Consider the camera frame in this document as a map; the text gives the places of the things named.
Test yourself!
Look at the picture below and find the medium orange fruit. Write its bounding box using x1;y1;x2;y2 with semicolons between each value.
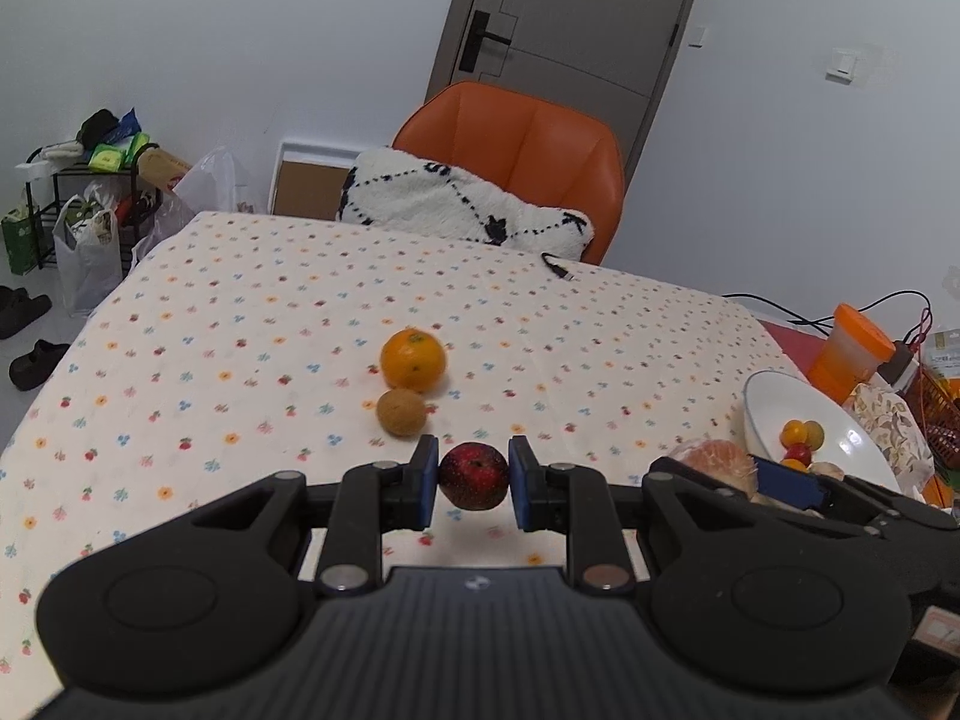
779;458;807;473

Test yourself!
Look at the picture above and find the red cherry fruit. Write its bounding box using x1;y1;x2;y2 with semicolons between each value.
784;442;812;466

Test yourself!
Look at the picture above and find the brown longan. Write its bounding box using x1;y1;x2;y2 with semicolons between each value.
376;388;428;439
804;421;825;452

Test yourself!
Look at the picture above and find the small orange kumquat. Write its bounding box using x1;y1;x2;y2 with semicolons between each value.
779;419;807;449

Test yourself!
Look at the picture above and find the peeled pomelo segment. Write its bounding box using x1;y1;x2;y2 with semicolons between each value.
669;439;758;499
807;461;844;481

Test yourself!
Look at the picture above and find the white round plate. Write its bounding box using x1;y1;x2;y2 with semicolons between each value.
743;371;900;493

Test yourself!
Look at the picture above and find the floral tissue pack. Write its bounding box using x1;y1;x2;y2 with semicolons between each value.
843;382;934;500

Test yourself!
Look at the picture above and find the red table mat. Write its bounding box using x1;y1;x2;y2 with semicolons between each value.
760;320;825;376

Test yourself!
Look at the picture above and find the orange lidded plastic jar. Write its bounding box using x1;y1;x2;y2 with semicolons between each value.
805;302;895;405

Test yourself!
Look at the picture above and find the black charger adapter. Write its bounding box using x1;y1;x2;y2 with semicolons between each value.
877;343;916;388

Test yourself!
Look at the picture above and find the orange snack pouch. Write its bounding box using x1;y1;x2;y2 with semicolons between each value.
924;328;960;380

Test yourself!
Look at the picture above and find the floral patterned tablecloth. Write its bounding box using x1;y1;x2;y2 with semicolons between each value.
2;213;789;718

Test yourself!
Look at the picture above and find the white black fuzzy cushion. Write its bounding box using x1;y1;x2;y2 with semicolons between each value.
337;148;594;260

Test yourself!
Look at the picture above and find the cardboard white framed panel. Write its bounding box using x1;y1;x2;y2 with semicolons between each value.
270;138;363;221

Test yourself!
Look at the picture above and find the orange leather chair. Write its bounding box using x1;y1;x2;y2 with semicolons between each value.
392;82;625;265

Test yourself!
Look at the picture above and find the clear plastic bag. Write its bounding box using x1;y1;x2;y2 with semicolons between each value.
132;148;268;266

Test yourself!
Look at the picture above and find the black sandal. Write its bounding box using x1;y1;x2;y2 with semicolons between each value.
8;340;70;392
0;286;52;340

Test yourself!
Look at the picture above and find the white shopping bag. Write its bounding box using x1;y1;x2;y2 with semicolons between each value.
52;195;124;316

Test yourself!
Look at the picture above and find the black shelf rack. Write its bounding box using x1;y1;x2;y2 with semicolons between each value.
18;142;163;273

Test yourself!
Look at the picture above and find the green carton box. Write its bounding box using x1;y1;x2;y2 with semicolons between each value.
2;205;37;277

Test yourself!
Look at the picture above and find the grey door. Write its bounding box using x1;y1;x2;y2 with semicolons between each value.
427;0;693;176

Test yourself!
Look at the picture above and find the red wire basket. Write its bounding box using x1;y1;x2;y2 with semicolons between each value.
905;367;960;470

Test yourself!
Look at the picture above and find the black power cable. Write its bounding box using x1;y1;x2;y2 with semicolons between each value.
722;287;934;332

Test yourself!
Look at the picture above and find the red thin cable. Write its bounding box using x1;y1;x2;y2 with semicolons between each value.
898;305;936;361

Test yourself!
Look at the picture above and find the white wall switch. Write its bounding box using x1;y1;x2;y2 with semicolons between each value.
825;49;859;85

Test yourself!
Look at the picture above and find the black door handle lock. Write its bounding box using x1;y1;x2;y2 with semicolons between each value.
457;10;511;73

